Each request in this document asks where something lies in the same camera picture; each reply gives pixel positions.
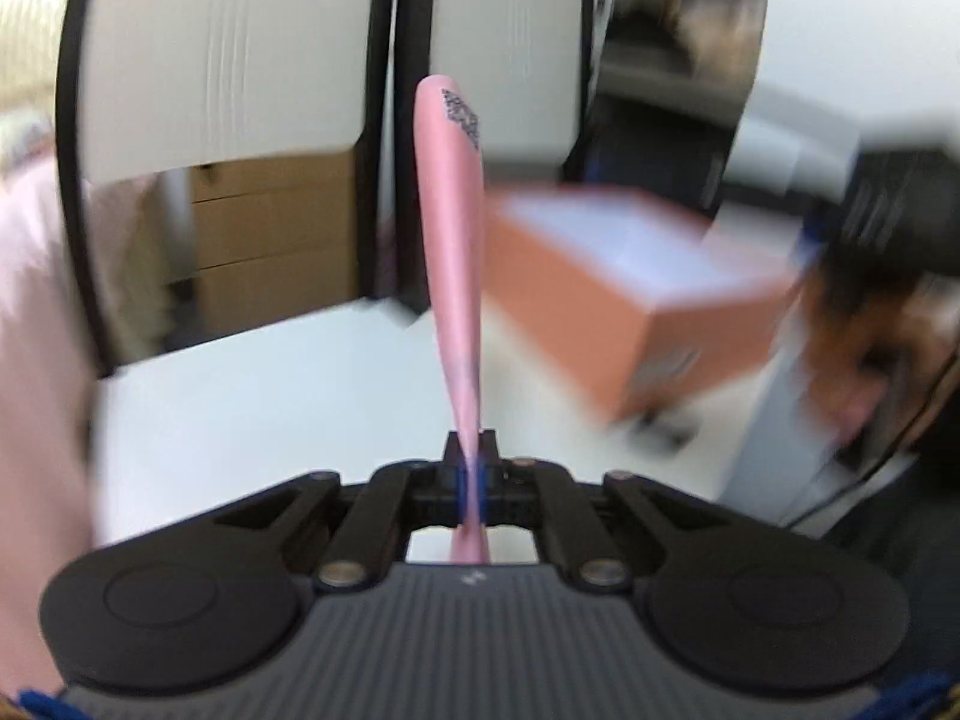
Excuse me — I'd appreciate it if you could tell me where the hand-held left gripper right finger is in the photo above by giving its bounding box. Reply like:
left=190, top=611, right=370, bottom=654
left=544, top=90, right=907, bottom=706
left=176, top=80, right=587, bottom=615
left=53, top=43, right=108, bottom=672
left=474, top=429, right=732, bottom=593

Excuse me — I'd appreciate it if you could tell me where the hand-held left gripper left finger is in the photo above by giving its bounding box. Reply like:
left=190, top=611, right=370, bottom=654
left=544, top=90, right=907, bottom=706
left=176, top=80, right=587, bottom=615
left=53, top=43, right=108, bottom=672
left=214, top=431, right=467, bottom=592

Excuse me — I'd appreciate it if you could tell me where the pink cardboard box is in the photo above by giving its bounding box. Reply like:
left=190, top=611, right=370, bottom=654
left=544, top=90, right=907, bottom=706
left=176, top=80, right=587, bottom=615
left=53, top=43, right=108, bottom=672
left=484, top=187, right=807, bottom=421

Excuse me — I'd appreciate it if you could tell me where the pink shopping bag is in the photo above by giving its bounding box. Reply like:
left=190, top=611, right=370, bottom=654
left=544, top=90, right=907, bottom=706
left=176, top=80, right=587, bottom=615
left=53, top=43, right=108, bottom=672
left=415, top=75, right=492, bottom=565

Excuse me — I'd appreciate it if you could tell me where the person's right hand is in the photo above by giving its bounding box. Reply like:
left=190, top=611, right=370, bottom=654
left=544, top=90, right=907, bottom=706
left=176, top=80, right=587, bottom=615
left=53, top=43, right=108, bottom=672
left=806, top=277, right=938, bottom=428

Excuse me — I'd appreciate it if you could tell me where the wooden drawer cabinet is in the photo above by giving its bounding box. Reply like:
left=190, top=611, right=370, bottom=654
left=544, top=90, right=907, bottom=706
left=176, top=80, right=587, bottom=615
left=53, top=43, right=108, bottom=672
left=161, top=146, right=361, bottom=338

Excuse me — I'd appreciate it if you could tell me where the pink quilt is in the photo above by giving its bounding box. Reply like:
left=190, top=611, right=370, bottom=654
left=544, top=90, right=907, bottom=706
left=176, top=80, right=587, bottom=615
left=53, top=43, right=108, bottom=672
left=0, top=165, right=102, bottom=691

